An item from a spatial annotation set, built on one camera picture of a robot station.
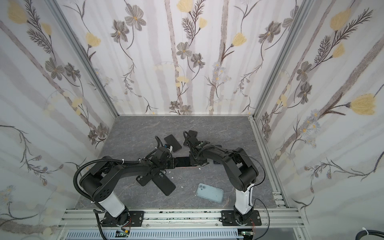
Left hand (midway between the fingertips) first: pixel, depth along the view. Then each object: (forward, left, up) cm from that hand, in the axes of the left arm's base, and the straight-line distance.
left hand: (175, 159), depth 94 cm
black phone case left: (-12, +18, -3) cm, 22 cm away
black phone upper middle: (+22, -11, -3) cm, 25 cm away
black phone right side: (-3, -26, 0) cm, 26 cm away
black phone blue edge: (-8, -6, +13) cm, 17 cm away
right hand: (-2, -11, 0) cm, 11 cm away
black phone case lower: (-15, +5, -3) cm, 16 cm away
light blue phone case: (-21, -21, -1) cm, 30 cm away
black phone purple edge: (+16, +4, -3) cm, 17 cm away
